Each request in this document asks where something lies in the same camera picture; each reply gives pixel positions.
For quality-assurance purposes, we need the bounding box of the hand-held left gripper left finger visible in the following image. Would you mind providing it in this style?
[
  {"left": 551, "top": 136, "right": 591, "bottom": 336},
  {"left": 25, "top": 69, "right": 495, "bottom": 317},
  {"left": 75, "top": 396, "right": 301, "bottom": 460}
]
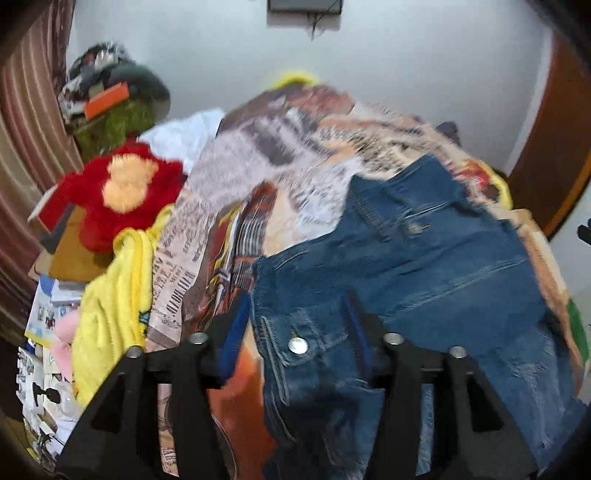
[{"left": 54, "top": 305, "right": 250, "bottom": 480}]

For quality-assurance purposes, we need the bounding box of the pile of papers and booklets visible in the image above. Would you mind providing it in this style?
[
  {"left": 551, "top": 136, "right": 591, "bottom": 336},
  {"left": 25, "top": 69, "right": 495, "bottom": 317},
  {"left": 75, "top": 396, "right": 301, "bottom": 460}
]
[{"left": 16, "top": 272, "right": 88, "bottom": 462}]

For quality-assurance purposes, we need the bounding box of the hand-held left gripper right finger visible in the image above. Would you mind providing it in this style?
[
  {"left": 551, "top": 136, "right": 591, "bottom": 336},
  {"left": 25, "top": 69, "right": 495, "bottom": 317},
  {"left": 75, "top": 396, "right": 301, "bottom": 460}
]
[{"left": 342, "top": 293, "right": 539, "bottom": 480}]

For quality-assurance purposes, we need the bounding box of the red plush toy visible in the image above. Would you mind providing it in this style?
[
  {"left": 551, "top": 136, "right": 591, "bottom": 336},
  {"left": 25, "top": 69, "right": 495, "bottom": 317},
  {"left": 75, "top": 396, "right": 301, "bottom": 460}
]
[{"left": 39, "top": 141, "right": 185, "bottom": 254}]

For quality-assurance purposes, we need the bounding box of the grey backpack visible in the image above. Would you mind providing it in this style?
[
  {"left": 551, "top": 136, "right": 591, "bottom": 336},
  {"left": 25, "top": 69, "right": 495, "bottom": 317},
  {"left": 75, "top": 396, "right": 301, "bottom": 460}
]
[{"left": 436, "top": 121, "right": 462, "bottom": 145}]

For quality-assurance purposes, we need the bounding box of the small black monitor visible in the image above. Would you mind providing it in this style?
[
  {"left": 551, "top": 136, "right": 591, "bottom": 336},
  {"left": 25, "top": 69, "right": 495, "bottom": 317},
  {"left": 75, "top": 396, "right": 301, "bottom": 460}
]
[{"left": 267, "top": 0, "right": 345, "bottom": 14}]

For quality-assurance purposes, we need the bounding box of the pink plush toy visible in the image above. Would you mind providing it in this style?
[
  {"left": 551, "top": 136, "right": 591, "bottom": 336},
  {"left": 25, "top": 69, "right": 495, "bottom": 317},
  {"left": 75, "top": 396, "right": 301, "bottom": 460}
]
[{"left": 51, "top": 309, "right": 81, "bottom": 384}]

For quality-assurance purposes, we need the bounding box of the orange box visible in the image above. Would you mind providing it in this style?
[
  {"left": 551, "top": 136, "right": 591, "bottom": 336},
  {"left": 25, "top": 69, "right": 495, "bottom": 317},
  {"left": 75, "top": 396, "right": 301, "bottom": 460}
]
[{"left": 84, "top": 83, "right": 130, "bottom": 119}]

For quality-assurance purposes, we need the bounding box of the printed blanket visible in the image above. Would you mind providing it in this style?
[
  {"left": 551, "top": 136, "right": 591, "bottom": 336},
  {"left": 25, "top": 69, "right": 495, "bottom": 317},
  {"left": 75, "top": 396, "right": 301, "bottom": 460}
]
[{"left": 148, "top": 83, "right": 583, "bottom": 480}]

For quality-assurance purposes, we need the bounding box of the yellow fleece blanket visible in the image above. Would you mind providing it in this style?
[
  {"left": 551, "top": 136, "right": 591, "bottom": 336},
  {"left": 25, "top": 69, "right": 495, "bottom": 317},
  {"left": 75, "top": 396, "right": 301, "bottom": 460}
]
[{"left": 71, "top": 205, "right": 174, "bottom": 407}]

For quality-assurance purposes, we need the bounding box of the white cloth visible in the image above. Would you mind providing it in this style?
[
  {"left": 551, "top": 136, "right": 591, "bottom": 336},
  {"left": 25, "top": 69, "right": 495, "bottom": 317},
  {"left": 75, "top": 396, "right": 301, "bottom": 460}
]
[{"left": 139, "top": 108, "right": 227, "bottom": 174}]

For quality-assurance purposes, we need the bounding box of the blue denim jacket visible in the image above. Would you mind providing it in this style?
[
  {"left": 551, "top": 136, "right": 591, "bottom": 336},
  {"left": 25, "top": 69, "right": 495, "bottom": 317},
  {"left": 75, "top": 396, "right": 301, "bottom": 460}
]
[{"left": 252, "top": 154, "right": 589, "bottom": 480}]

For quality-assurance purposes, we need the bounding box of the dark grey cushion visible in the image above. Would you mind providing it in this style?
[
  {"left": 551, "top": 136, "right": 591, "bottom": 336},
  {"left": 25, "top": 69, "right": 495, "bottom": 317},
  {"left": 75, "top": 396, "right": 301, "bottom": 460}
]
[{"left": 111, "top": 65, "right": 171, "bottom": 123}]

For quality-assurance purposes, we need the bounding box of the pile of clutter with orange box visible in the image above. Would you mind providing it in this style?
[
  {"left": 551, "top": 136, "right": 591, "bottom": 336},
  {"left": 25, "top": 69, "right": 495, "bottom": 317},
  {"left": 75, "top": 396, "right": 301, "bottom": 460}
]
[{"left": 58, "top": 41, "right": 134, "bottom": 125}]

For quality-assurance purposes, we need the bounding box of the wooden door frame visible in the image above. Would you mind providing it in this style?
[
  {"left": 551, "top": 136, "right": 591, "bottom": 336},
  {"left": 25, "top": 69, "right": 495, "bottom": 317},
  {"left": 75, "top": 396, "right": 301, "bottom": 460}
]
[{"left": 505, "top": 28, "right": 591, "bottom": 238}]

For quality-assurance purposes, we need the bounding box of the black monitor cable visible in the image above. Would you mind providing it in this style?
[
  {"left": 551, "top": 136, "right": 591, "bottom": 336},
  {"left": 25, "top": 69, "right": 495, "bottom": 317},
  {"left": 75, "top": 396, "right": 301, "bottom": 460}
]
[{"left": 307, "top": 11, "right": 342, "bottom": 40}]

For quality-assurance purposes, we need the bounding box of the striped pink curtain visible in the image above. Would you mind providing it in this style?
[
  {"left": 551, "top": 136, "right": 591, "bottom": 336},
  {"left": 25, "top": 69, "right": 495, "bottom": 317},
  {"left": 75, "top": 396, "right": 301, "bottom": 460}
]
[{"left": 0, "top": 0, "right": 84, "bottom": 333}]

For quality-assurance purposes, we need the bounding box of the yellow headboard cushion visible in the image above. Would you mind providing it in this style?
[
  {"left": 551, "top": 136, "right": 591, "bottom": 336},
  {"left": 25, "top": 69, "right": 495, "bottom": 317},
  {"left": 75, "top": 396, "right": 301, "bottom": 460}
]
[{"left": 272, "top": 69, "right": 319, "bottom": 90}]

